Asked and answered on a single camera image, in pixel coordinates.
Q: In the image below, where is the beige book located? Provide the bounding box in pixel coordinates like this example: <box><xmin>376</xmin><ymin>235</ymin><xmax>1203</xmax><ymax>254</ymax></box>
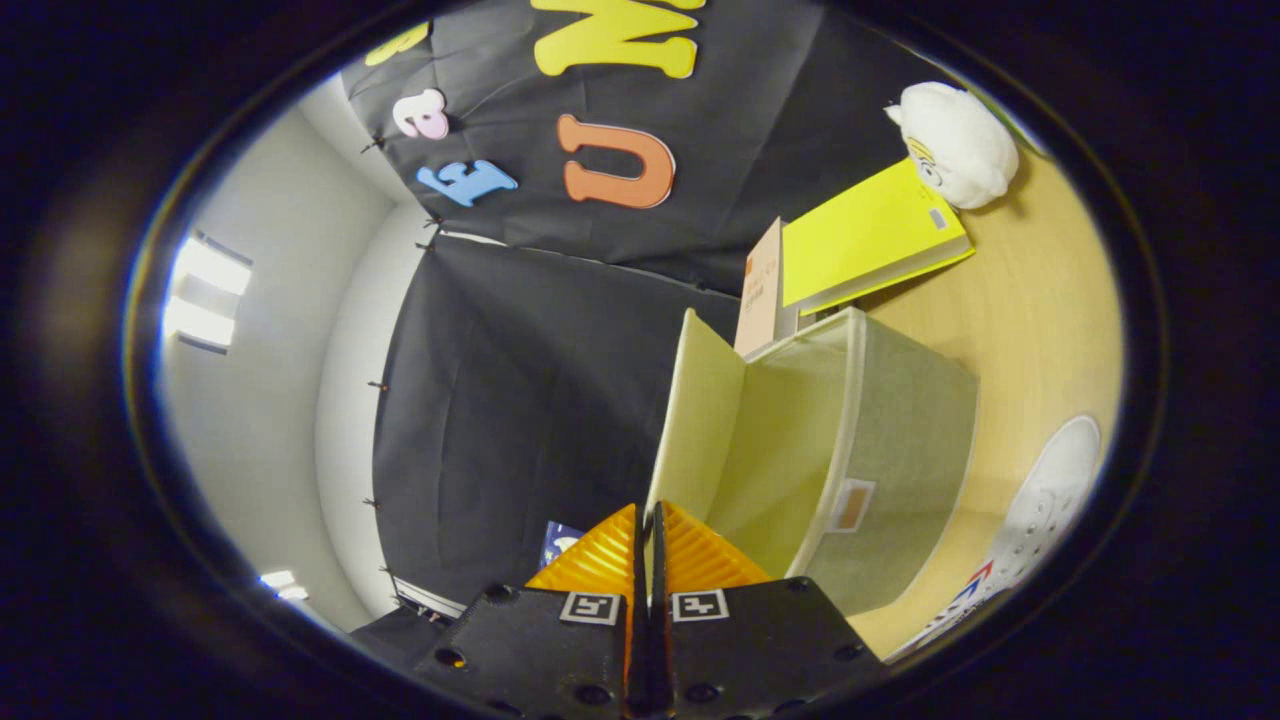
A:
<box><xmin>735</xmin><ymin>217</ymin><xmax>801</xmax><ymax>361</ymax></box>

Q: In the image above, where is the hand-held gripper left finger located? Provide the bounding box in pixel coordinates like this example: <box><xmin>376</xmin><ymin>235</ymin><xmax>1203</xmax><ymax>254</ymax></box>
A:
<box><xmin>415</xmin><ymin>503</ymin><xmax>641</xmax><ymax>720</ymax></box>

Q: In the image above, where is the white shoe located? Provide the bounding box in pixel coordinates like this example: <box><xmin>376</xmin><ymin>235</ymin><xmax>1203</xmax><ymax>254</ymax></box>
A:
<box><xmin>885</xmin><ymin>415</ymin><xmax>1101</xmax><ymax>661</ymax></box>

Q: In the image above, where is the grey-green fabric storage box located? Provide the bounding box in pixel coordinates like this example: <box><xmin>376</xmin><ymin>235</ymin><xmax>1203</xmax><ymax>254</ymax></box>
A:
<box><xmin>700</xmin><ymin>307</ymin><xmax>981</xmax><ymax>618</ymax></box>

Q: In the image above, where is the yellow book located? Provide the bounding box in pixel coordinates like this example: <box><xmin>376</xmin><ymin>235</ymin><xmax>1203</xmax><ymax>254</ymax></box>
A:
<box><xmin>780</xmin><ymin>157</ymin><xmax>976</xmax><ymax>316</ymax></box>

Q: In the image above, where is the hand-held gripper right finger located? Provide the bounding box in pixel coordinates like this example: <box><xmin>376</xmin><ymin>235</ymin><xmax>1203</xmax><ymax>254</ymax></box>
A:
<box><xmin>650</xmin><ymin>500</ymin><xmax>886</xmax><ymax>720</ymax></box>

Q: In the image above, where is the blue printed poster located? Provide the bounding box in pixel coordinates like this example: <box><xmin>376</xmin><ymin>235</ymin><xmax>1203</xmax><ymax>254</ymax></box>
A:
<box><xmin>540</xmin><ymin>520</ymin><xmax>586</xmax><ymax>569</ymax></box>

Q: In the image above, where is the storage box lid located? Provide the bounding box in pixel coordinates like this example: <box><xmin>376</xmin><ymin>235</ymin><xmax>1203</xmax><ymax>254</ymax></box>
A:
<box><xmin>645</xmin><ymin>308</ymin><xmax>748</xmax><ymax>591</ymax></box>

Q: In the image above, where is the white plush toy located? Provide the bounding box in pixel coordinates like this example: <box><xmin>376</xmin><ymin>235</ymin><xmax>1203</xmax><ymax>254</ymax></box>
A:
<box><xmin>885</xmin><ymin>82</ymin><xmax>1021</xmax><ymax>211</ymax></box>

